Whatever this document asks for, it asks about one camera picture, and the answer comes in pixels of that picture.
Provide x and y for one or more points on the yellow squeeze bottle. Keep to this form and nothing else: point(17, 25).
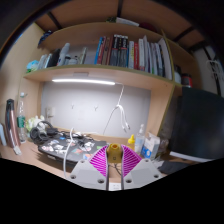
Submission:
point(131, 142)

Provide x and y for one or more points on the small white upright case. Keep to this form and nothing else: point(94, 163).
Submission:
point(2, 135)

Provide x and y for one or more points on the clear green-labelled water bottle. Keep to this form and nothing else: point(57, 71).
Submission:
point(22, 121)

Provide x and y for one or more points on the black laptop with stickers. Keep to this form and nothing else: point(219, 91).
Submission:
point(60, 150)

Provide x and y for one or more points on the wooden shelf unit with books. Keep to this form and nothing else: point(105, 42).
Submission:
point(100, 71)

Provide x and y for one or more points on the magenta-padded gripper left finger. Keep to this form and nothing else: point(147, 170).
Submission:
point(88, 173)

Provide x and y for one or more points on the dark red upright folder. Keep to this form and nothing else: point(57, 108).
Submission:
point(12, 123)

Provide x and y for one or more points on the yellow charger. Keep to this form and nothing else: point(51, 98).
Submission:
point(114, 153)

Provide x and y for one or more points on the white and blue carton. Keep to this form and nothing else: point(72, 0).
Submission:
point(150, 146)

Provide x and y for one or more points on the black headphones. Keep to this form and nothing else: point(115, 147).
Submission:
point(40, 133)

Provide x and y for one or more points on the black pouch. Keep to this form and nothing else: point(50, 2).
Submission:
point(168, 166)

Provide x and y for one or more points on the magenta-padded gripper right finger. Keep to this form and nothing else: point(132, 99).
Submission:
point(141, 171)

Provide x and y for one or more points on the white wall socket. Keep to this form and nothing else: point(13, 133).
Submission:
point(50, 112)

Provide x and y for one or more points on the dark computer monitor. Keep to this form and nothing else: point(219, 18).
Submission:
point(200, 123)

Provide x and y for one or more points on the white light bar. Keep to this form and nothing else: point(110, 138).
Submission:
point(83, 81)

